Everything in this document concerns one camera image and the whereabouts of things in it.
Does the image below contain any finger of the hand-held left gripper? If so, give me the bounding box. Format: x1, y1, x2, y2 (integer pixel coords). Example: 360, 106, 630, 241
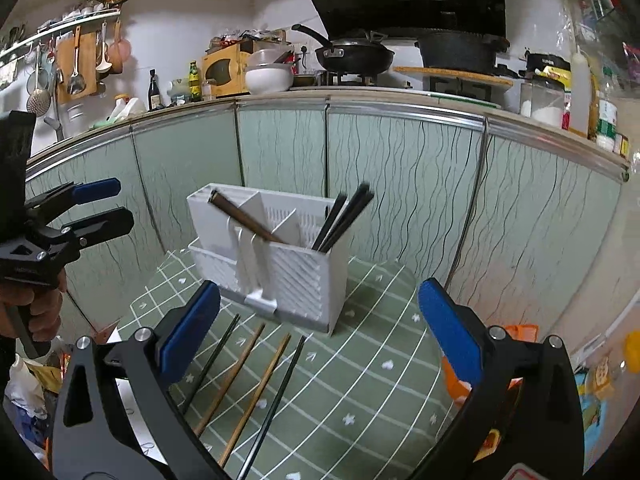
61, 207, 135, 249
25, 178, 122, 229

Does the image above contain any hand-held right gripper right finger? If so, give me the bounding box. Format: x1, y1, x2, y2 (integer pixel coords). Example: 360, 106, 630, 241
410, 277, 586, 480

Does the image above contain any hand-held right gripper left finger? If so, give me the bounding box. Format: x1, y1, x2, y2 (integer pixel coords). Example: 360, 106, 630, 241
47, 280, 222, 480

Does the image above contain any white plastic utensil holder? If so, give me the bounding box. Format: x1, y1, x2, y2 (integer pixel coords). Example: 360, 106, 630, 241
186, 182, 351, 336

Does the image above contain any person's left hand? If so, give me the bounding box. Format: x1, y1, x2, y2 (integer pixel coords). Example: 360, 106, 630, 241
0, 269, 69, 356

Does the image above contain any green glass cabinet door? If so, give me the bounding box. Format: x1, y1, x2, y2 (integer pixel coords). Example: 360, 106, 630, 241
447, 132, 628, 356
25, 130, 151, 331
236, 105, 331, 196
325, 110, 488, 291
131, 107, 246, 261

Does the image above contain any orange plastic bag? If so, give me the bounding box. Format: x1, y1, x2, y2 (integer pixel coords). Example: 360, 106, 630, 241
442, 324, 540, 403

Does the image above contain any metal strainer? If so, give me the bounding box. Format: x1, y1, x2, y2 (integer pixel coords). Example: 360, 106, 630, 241
26, 45, 53, 117

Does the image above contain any green grid pattern mat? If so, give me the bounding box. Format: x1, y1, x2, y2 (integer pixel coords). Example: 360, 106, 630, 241
120, 247, 471, 480

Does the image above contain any wooden cutting board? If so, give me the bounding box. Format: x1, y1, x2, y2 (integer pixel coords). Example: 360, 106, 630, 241
56, 32, 98, 106

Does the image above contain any metal slotted spatula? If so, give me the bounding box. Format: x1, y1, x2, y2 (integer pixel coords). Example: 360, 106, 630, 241
67, 27, 87, 96

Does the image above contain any dark glass bottle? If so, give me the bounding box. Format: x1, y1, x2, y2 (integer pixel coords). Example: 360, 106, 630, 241
147, 69, 162, 112

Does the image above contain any white ladle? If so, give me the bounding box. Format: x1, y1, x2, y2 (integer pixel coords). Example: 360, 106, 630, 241
95, 22, 112, 72

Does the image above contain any green bottle yellow label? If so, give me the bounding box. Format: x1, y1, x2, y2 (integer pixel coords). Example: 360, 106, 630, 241
187, 61, 202, 102

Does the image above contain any blue printed package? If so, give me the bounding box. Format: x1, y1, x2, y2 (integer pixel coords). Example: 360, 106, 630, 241
575, 372, 618, 443

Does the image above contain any yellow toaster oven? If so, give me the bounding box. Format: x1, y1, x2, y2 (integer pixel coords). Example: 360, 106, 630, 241
202, 42, 251, 100

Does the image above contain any white plastic bag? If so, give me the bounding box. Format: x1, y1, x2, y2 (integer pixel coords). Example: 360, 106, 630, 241
5, 355, 46, 416

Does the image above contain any white bowl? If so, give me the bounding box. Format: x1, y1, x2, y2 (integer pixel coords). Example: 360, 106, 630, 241
244, 64, 294, 94

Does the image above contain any clear plastic container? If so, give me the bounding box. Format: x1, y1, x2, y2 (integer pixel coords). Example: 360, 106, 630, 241
245, 49, 283, 68

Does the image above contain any glass jar black lid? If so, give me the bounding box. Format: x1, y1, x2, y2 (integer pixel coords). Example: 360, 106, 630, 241
520, 52, 571, 128

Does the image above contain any round wooden board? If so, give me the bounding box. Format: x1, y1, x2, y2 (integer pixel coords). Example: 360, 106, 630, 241
392, 65, 515, 86

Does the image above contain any plastic bottle green label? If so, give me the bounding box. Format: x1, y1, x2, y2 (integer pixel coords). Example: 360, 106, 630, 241
596, 67, 621, 151

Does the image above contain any gas stove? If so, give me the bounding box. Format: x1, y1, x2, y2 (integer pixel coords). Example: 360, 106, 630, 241
320, 71, 493, 103

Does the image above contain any white squeeze bottle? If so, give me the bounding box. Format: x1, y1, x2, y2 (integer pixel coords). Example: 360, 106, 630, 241
570, 45, 593, 137

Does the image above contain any black cooking pot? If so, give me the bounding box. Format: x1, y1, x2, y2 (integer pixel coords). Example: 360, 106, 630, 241
415, 30, 511, 75

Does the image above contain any black wok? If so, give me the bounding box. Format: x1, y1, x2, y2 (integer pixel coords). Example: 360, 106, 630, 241
291, 24, 396, 73

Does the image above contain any metal wall rack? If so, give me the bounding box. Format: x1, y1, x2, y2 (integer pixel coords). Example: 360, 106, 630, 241
0, 7, 123, 58

